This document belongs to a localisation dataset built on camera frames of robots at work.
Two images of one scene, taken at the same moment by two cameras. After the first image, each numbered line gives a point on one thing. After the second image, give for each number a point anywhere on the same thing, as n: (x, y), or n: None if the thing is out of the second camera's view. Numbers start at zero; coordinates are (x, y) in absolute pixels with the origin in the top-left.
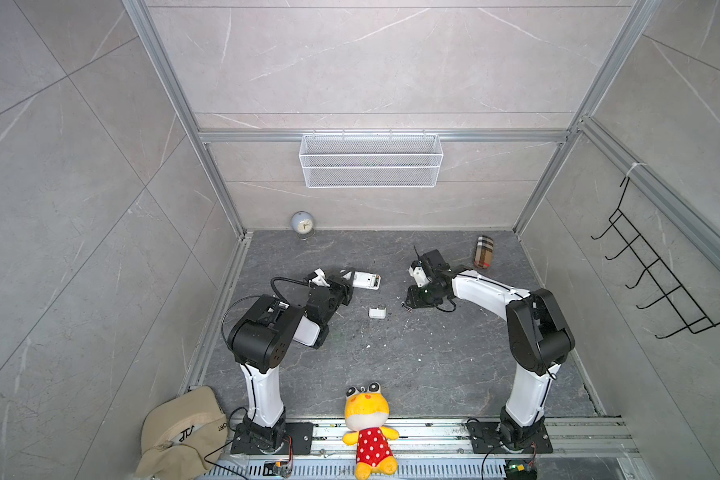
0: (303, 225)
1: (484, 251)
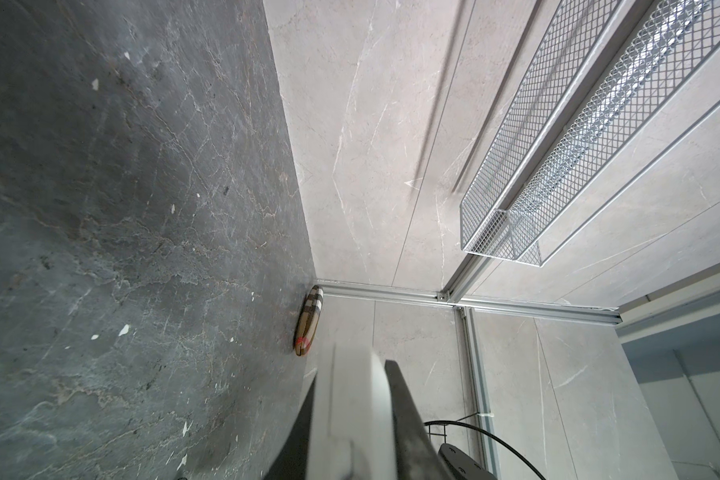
0: None
1: (308, 321)
